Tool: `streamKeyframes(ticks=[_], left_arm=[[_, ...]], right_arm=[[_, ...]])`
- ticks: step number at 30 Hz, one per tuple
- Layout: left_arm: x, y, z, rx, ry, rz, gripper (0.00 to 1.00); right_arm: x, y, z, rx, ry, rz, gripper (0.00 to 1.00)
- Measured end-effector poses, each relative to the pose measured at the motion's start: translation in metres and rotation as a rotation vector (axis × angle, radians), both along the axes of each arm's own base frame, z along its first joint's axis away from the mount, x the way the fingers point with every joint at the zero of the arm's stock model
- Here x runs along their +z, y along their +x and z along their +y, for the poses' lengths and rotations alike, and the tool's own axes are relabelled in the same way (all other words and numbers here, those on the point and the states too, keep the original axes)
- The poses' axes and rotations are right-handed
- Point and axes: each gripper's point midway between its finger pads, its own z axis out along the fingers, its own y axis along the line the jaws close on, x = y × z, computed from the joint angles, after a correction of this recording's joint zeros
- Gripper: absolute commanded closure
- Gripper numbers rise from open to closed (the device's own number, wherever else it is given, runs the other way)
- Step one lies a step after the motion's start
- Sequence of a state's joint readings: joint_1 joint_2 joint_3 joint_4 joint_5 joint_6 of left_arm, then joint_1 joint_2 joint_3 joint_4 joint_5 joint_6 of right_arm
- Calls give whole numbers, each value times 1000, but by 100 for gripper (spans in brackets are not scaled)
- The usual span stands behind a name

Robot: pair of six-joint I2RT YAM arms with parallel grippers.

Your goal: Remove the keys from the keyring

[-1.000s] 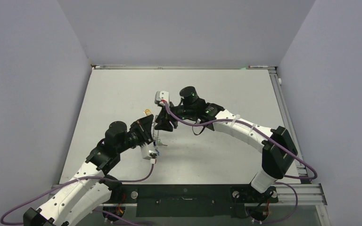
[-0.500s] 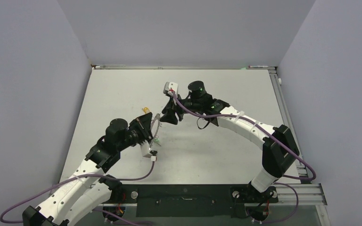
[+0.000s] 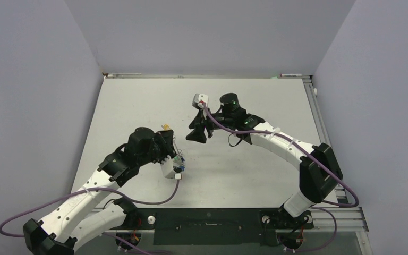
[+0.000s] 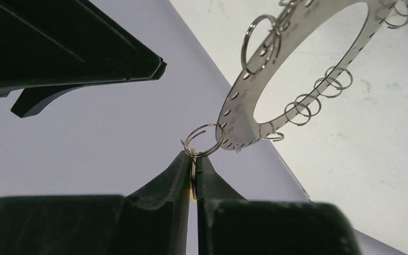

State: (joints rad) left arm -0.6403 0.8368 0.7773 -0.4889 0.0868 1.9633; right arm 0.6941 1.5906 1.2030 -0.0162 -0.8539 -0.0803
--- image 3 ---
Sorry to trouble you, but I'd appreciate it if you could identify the yellow key tag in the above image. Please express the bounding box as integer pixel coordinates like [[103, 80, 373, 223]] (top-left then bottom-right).
[[162, 124, 171, 131]]

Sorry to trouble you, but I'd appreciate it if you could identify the aluminium frame rail front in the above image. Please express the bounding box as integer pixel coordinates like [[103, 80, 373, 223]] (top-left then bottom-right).
[[52, 207, 369, 234]]

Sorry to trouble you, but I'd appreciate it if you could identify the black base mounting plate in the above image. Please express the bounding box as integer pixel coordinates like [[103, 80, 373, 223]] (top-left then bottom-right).
[[115, 208, 314, 245]]

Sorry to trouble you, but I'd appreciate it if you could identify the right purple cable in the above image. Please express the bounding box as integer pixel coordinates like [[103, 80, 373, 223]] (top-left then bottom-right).
[[202, 105, 360, 254]]

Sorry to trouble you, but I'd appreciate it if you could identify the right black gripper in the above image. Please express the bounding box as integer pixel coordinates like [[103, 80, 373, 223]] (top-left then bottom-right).
[[186, 106, 234, 142]]

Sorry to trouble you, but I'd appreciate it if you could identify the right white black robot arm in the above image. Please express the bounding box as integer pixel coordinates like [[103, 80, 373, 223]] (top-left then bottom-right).
[[186, 93, 343, 227]]

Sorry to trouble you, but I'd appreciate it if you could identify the purple cable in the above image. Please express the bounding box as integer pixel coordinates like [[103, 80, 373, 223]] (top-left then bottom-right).
[[202, 105, 360, 254], [0, 178, 180, 255]]

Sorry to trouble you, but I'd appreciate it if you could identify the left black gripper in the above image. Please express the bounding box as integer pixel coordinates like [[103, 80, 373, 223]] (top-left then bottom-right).
[[137, 129, 176, 166]]

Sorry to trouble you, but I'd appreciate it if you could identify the aluminium frame rail right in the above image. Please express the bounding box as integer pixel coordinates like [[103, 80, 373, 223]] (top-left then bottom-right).
[[302, 75, 348, 203]]

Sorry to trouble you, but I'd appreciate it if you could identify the large metal ring disc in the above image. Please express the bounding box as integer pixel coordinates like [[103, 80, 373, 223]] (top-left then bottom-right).
[[173, 138, 185, 167]]

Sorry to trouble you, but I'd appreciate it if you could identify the red white marker pen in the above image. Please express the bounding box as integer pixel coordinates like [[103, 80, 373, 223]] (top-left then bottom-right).
[[279, 74, 303, 78]]

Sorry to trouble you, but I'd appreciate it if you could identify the aluminium rail back edge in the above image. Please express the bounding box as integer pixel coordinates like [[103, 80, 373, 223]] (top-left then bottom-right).
[[103, 73, 306, 79]]

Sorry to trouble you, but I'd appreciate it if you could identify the aluminium frame rail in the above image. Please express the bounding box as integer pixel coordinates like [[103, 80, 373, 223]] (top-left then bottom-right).
[[52, 207, 369, 234], [302, 75, 348, 203]]

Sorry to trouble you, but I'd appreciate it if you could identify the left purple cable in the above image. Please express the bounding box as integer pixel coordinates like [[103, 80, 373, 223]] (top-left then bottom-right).
[[0, 178, 180, 255]]

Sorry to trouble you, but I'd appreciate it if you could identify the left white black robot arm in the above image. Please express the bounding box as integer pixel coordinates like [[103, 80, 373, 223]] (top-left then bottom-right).
[[23, 127, 176, 254]]

